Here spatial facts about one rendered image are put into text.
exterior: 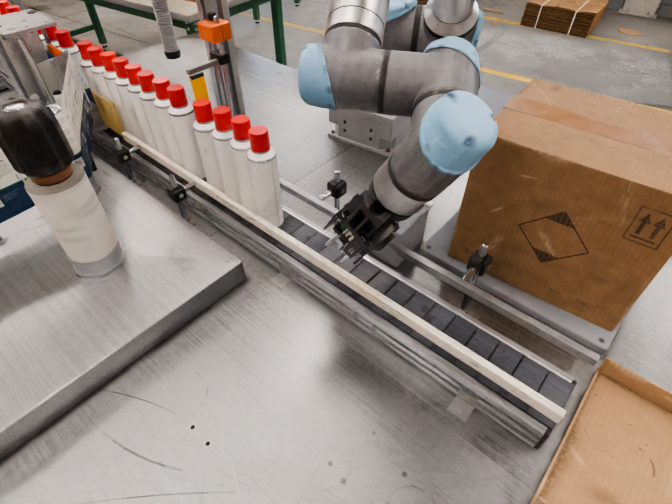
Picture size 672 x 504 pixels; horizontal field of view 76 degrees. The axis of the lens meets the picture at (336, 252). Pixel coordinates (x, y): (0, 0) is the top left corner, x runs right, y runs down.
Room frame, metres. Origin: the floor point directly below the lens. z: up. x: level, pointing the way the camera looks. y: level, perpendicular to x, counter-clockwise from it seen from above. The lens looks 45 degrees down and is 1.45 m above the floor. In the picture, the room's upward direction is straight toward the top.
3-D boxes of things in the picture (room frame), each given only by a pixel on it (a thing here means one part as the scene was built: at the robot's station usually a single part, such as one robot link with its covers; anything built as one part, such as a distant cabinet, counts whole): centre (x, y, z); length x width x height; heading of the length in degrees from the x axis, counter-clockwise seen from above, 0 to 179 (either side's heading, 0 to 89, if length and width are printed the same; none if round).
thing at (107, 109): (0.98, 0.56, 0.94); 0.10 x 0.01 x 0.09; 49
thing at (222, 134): (0.73, 0.21, 0.98); 0.05 x 0.05 x 0.20
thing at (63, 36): (1.13, 0.68, 0.98); 0.05 x 0.05 x 0.20
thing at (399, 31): (1.10, -0.13, 1.10); 0.13 x 0.12 x 0.14; 78
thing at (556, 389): (0.81, 0.31, 0.86); 1.65 x 0.08 x 0.04; 49
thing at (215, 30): (0.82, 0.24, 1.05); 0.10 x 0.04 x 0.33; 139
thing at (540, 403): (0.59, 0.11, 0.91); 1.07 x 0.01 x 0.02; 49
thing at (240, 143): (0.69, 0.17, 0.98); 0.05 x 0.05 x 0.20
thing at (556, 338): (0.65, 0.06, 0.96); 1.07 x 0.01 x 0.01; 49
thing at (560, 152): (0.60, -0.41, 0.99); 0.30 x 0.24 x 0.27; 53
